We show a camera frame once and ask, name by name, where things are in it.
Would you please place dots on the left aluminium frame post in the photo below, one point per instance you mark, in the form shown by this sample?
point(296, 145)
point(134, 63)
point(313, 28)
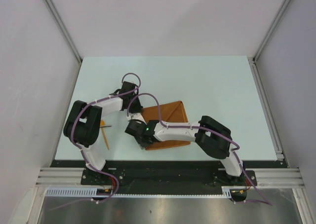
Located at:
point(63, 29)

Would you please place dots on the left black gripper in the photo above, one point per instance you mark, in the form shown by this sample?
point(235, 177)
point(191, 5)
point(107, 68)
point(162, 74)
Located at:
point(138, 108)

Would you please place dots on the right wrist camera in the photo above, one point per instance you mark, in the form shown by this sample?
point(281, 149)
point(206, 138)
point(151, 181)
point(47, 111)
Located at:
point(136, 117)

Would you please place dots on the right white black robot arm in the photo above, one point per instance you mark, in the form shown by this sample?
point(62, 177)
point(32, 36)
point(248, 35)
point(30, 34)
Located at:
point(211, 136)

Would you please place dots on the right aluminium frame rail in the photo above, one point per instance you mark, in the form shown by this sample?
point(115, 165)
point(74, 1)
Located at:
point(283, 177)

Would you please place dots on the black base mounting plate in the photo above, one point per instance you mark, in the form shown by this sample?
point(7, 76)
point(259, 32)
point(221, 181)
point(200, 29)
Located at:
point(168, 177)

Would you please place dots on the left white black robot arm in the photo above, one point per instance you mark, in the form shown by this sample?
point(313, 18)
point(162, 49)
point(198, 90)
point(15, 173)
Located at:
point(83, 123)

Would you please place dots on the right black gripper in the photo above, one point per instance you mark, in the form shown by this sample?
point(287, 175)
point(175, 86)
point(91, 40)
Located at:
point(142, 144)

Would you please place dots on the aluminium frame post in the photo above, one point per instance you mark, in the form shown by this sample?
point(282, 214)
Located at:
point(272, 28)
point(63, 29)

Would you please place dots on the right aluminium frame post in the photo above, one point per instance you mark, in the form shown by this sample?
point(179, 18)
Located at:
point(272, 28)

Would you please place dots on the white slotted cable duct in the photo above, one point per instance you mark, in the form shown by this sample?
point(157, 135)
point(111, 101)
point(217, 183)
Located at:
point(99, 193)

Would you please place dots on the orange cloth napkin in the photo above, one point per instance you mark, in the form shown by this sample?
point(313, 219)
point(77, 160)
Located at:
point(170, 112)

